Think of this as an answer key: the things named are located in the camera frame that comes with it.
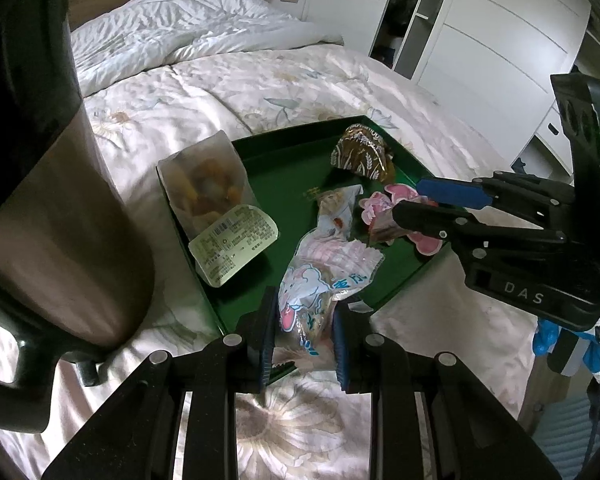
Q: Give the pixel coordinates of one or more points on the small orange snack packet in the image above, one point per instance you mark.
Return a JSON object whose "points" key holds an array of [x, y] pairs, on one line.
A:
{"points": [[385, 234]]}

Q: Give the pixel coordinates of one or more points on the pink cartoon snack packet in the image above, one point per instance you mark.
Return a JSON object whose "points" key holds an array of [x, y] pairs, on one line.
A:
{"points": [[380, 202]]}

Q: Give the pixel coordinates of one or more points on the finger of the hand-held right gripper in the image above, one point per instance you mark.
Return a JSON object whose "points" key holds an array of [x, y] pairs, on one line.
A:
{"points": [[425, 220], [455, 192]]}

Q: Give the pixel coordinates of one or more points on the white wardrobe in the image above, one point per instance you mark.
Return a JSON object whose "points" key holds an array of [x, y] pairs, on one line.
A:
{"points": [[495, 35]]}

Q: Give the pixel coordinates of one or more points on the green tray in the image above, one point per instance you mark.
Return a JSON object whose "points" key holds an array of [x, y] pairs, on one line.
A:
{"points": [[290, 170]]}

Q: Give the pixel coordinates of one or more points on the white drawer unit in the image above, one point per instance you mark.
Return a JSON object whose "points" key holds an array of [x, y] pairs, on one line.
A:
{"points": [[545, 130]]}

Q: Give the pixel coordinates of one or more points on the brown gold-print snack packet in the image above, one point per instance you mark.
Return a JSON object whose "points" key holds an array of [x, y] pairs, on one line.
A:
{"points": [[362, 152]]}

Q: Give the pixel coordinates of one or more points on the person's right hand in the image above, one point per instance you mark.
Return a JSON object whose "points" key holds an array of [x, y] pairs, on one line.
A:
{"points": [[545, 337]]}

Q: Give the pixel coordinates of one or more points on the clear snack packet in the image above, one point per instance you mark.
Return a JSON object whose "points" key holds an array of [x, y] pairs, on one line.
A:
{"points": [[337, 205]]}

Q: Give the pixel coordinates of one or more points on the clear bag of bread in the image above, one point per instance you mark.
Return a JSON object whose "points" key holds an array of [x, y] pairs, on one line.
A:
{"points": [[205, 185]]}

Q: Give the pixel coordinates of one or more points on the bed with floral duvet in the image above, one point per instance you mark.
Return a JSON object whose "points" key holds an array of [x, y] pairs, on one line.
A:
{"points": [[180, 90]]}

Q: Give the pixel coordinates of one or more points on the white cartoon snack packet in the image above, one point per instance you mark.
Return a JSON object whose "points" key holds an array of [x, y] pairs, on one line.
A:
{"points": [[315, 290]]}

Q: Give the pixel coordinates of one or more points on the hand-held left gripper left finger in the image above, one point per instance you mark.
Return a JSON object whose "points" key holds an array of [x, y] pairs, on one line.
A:
{"points": [[260, 345]]}

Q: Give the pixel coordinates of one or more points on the white duvet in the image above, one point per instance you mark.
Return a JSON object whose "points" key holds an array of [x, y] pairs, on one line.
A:
{"points": [[180, 20]]}

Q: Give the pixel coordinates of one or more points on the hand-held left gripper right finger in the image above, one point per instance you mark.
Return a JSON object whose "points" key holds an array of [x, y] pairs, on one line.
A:
{"points": [[341, 350]]}

